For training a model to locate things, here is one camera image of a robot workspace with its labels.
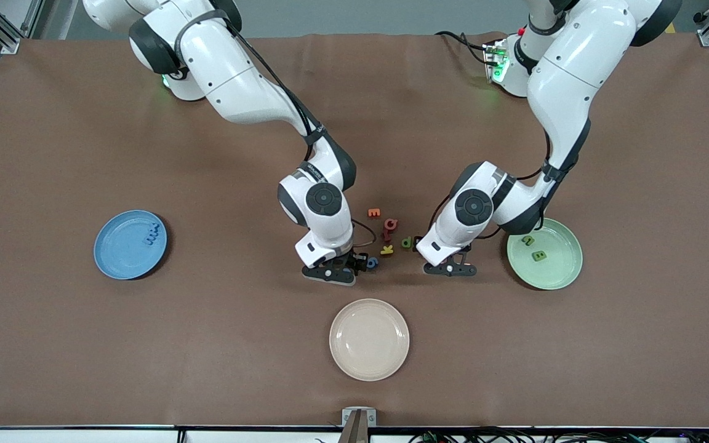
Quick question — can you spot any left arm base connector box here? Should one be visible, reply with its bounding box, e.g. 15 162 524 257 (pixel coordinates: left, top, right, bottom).
484 40 510 84

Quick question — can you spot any beige plate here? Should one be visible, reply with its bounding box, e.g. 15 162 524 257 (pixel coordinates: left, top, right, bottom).
329 298 411 382

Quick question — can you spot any green plate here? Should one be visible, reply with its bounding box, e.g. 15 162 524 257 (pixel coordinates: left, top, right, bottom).
507 217 583 291

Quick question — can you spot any brown table cover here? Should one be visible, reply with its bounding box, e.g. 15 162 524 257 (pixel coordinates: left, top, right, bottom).
0 32 709 428

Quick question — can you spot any blue plate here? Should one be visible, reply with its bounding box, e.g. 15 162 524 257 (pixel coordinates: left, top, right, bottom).
94 210 168 281

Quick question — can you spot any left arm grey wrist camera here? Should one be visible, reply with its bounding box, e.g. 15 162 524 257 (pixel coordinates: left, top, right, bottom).
423 255 478 277

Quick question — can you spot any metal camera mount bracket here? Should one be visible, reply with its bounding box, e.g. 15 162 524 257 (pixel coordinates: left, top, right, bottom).
342 407 377 443

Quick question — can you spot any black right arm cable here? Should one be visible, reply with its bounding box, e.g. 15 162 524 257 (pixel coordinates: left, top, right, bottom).
225 25 381 248

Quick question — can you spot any black left arm base cable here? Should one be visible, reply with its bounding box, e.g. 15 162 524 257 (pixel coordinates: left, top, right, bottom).
435 30 492 66

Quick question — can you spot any white table edge rail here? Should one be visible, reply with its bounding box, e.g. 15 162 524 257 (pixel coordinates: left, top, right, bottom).
0 426 709 443

